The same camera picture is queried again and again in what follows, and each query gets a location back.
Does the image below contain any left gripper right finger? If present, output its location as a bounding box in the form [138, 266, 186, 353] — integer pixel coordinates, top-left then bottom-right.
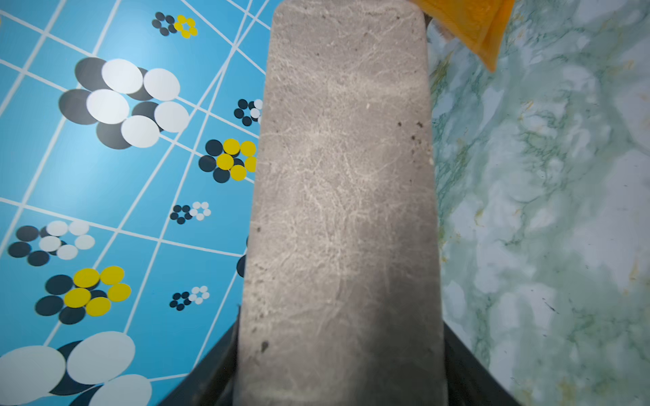
[443, 322, 521, 406]

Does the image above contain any grey rectangular case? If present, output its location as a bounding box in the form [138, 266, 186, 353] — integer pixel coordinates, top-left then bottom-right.
[234, 1, 448, 405]

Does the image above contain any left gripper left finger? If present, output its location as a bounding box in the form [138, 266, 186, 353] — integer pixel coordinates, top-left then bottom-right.
[159, 320, 239, 406]

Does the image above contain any orange microfiber cloth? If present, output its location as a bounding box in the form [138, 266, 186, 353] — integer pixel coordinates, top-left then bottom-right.
[414, 0, 516, 73]

